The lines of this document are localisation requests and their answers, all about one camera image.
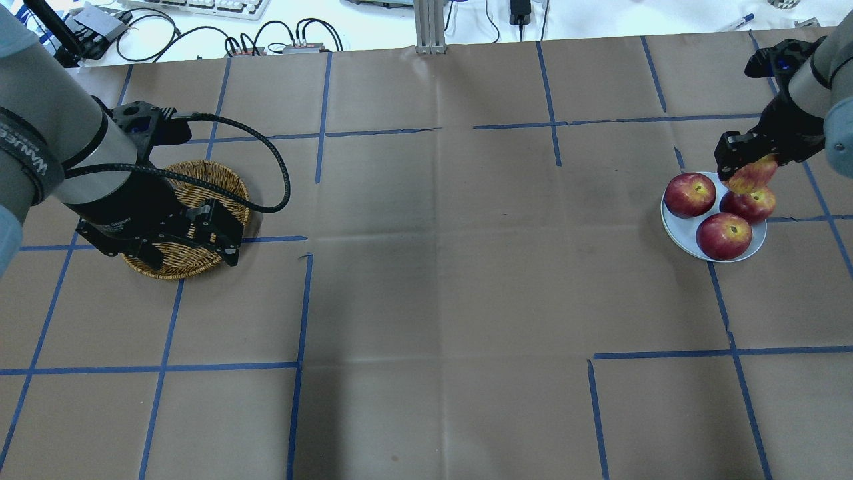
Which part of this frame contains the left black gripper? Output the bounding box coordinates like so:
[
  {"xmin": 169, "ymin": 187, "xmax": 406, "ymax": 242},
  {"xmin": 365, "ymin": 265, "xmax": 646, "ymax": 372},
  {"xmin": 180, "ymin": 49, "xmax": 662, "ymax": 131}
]
[{"xmin": 74, "ymin": 101, "xmax": 244, "ymax": 271}]

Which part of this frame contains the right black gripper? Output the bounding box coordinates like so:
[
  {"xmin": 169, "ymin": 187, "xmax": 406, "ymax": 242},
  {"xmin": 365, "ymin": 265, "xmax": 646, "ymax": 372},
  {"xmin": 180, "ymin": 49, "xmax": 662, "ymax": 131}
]
[{"xmin": 714, "ymin": 37, "xmax": 828, "ymax": 181}]

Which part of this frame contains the red yellow apple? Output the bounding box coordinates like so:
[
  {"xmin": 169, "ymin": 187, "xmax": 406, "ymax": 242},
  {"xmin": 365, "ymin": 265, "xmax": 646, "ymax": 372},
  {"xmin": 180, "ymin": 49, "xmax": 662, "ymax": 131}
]
[{"xmin": 722, "ymin": 154, "xmax": 779, "ymax": 194}]

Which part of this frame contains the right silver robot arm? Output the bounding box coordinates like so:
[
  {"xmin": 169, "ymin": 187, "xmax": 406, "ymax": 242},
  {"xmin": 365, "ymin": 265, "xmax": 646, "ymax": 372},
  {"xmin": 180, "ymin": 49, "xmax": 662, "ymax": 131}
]
[{"xmin": 714, "ymin": 15, "xmax": 852, "ymax": 193}]

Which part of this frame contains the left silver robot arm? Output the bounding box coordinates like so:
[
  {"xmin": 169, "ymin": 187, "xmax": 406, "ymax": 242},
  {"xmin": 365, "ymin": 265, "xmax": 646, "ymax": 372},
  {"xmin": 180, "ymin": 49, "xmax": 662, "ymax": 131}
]
[{"xmin": 2, "ymin": 9, "xmax": 244, "ymax": 270}]

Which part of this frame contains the woven wicker basket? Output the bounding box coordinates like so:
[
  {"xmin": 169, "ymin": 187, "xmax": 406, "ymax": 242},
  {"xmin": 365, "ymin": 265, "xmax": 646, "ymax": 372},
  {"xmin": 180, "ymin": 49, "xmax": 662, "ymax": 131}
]
[{"xmin": 121, "ymin": 160, "xmax": 252, "ymax": 280}]

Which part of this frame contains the red apple plate outer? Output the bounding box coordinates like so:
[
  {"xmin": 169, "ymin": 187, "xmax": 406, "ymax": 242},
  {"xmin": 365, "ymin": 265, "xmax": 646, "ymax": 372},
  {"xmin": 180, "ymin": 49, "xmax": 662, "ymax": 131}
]
[{"xmin": 720, "ymin": 187, "xmax": 777, "ymax": 225}]

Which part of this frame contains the red apple plate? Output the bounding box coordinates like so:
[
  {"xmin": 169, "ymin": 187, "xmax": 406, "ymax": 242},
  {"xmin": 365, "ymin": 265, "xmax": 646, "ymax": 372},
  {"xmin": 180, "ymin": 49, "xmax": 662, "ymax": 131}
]
[
  {"xmin": 695, "ymin": 213, "xmax": 753, "ymax": 261},
  {"xmin": 663, "ymin": 172, "xmax": 717, "ymax": 219},
  {"xmin": 720, "ymin": 187, "xmax": 777, "ymax": 225}
]

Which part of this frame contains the red apple plate back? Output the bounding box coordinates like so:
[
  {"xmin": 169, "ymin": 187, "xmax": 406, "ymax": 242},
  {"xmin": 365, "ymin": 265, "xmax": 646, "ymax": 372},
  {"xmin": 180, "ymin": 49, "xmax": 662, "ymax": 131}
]
[{"xmin": 663, "ymin": 172, "xmax": 717, "ymax": 219}]

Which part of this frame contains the red apple plate front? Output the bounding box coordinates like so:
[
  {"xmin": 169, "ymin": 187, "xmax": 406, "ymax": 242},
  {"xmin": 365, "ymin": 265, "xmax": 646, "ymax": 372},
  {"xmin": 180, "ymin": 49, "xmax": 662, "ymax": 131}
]
[{"xmin": 695, "ymin": 213, "xmax": 753, "ymax": 261}]

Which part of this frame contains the light blue plate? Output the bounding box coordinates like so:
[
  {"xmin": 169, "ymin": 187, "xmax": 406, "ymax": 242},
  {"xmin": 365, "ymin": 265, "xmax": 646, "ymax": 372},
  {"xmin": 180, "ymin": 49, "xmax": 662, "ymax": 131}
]
[{"xmin": 659, "ymin": 172, "xmax": 768, "ymax": 263}]

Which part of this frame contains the blue white pen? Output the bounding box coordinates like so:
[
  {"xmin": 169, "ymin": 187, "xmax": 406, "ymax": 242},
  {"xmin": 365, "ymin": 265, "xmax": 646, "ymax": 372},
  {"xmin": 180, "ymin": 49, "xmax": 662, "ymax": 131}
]
[{"xmin": 717, "ymin": 13, "xmax": 754, "ymax": 31}]

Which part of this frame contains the white keyboard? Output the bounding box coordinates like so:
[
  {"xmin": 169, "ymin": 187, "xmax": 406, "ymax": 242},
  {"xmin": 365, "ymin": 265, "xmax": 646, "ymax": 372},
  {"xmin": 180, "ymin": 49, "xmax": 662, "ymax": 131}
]
[{"xmin": 117, "ymin": 0, "xmax": 272, "ymax": 21}]

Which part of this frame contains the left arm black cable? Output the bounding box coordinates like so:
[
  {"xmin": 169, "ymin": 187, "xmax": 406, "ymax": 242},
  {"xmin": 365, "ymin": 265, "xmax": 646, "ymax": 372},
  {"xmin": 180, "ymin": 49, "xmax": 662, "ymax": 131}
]
[{"xmin": 63, "ymin": 112, "xmax": 292, "ymax": 213}]

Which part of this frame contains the aluminium frame post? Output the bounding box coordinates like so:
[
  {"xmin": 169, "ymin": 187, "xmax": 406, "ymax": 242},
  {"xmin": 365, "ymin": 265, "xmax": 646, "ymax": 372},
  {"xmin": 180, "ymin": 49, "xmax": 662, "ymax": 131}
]
[{"xmin": 413, "ymin": 0, "xmax": 447, "ymax": 55}]

